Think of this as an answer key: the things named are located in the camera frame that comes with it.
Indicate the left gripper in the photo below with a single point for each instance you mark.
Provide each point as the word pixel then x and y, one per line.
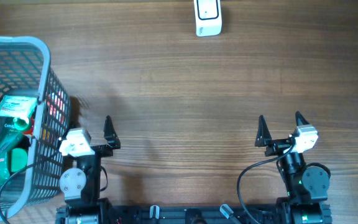
pixel 110 137

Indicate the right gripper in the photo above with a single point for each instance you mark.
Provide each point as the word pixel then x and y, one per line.
pixel 263 139

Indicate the green lid jar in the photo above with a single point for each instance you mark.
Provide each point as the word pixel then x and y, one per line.
pixel 18 159

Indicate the red bottle green cap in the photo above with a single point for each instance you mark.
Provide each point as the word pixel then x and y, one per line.
pixel 25 126

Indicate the light teal packet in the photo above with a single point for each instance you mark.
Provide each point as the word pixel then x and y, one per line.
pixel 17 106

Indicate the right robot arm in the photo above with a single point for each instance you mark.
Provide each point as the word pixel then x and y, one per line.
pixel 306 184

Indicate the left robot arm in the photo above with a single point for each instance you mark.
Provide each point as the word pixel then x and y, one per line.
pixel 81 185

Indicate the white barcode scanner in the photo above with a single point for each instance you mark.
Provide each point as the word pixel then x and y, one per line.
pixel 208 17

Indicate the grey plastic mesh basket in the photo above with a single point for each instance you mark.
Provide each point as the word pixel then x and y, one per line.
pixel 25 69

